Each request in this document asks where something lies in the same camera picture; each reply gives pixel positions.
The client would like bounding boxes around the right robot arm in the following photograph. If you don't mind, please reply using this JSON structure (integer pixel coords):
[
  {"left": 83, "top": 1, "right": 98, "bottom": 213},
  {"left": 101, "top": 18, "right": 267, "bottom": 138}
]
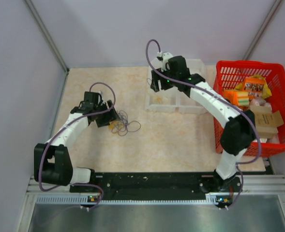
[{"left": 151, "top": 52, "right": 255, "bottom": 192}]

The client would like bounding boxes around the white cable duct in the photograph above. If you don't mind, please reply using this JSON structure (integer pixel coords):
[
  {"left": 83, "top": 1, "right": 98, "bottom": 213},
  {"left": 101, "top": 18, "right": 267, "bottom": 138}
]
[{"left": 36, "top": 194, "right": 224, "bottom": 206}]

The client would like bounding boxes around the yellow cable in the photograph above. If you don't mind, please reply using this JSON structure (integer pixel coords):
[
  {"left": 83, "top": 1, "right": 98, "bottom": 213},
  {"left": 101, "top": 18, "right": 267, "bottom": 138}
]
[{"left": 108, "top": 120, "right": 122, "bottom": 130}]

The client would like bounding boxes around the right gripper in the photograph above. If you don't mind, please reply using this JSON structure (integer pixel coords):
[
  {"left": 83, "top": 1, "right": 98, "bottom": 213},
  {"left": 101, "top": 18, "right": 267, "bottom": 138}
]
[{"left": 150, "top": 67, "right": 178, "bottom": 93}]

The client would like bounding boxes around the orange snack package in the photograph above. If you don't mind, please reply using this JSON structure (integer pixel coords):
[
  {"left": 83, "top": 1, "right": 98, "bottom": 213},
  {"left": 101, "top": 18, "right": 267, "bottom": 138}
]
[{"left": 242, "top": 77, "right": 266, "bottom": 100}]

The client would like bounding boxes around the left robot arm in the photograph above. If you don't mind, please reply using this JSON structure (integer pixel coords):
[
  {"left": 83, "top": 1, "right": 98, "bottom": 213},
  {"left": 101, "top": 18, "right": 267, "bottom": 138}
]
[{"left": 34, "top": 91, "right": 118, "bottom": 192}]

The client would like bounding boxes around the brown cardboard box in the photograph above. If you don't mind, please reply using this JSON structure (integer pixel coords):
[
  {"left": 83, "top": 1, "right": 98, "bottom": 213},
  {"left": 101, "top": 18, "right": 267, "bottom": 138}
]
[{"left": 249, "top": 105, "right": 284, "bottom": 139}]

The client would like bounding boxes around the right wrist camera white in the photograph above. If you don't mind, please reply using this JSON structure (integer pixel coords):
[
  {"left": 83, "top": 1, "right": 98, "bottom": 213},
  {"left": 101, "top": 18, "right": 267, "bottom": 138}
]
[{"left": 157, "top": 51, "right": 173, "bottom": 72}]

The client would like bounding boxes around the pink wrapped roll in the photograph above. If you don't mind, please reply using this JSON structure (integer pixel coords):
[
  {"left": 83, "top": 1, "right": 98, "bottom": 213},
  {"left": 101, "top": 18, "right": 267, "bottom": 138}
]
[{"left": 249, "top": 98, "right": 272, "bottom": 109}]

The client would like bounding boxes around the corner aluminium post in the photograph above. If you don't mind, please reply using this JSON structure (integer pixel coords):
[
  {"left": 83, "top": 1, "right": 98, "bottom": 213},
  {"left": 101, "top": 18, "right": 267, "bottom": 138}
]
[
  {"left": 242, "top": 0, "right": 284, "bottom": 60},
  {"left": 23, "top": 0, "right": 69, "bottom": 73}
]

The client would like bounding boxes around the left corner aluminium post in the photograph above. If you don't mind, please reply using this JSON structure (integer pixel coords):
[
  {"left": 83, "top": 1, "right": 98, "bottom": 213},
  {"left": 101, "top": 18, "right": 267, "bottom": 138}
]
[{"left": 23, "top": 0, "right": 69, "bottom": 73}]

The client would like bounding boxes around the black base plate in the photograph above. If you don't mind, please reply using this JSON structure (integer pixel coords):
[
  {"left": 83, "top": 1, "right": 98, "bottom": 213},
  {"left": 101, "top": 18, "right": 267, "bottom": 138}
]
[{"left": 69, "top": 172, "right": 242, "bottom": 201}]

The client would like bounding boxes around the red plastic basket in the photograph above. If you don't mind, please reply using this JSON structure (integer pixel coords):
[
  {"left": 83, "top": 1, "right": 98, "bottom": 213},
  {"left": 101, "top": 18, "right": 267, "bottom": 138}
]
[{"left": 211, "top": 60, "right": 285, "bottom": 158}]

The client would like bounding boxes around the orange sponge pack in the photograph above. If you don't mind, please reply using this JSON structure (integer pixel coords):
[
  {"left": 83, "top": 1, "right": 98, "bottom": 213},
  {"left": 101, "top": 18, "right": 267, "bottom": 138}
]
[{"left": 223, "top": 89, "right": 250, "bottom": 106}]

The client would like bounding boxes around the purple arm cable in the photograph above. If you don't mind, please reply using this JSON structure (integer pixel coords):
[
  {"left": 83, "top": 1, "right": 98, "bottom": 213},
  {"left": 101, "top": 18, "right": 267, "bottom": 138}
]
[
  {"left": 37, "top": 82, "right": 116, "bottom": 210},
  {"left": 146, "top": 39, "right": 262, "bottom": 210}
]

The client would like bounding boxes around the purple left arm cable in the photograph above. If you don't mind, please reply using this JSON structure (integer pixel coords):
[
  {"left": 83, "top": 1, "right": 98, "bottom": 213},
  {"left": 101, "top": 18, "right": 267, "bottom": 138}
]
[{"left": 37, "top": 82, "right": 116, "bottom": 210}]

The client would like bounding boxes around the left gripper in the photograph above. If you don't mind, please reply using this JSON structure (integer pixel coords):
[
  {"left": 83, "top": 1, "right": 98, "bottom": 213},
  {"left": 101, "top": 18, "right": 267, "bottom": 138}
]
[{"left": 93, "top": 100, "right": 120, "bottom": 128}]

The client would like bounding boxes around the clear plastic compartment tray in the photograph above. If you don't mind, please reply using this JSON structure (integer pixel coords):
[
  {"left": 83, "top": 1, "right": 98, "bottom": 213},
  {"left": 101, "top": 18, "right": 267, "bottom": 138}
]
[{"left": 145, "top": 58, "right": 207, "bottom": 115}]

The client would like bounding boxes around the yellow snack bag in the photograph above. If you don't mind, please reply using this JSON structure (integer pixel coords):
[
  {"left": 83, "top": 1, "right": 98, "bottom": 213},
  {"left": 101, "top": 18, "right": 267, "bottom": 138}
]
[{"left": 235, "top": 74, "right": 272, "bottom": 99}]

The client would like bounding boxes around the right corner aluminium post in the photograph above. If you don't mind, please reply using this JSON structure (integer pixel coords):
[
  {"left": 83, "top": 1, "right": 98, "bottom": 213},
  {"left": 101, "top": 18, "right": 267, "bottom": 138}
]
[{"left": 242, "top": 0, "right": 284, "bottom": 60}]

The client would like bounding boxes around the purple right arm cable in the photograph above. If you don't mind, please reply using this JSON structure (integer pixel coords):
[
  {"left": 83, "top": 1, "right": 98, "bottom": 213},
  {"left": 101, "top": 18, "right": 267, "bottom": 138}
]
[{"left": 146, "top": 39, "right": 262, "bottom": 210}]

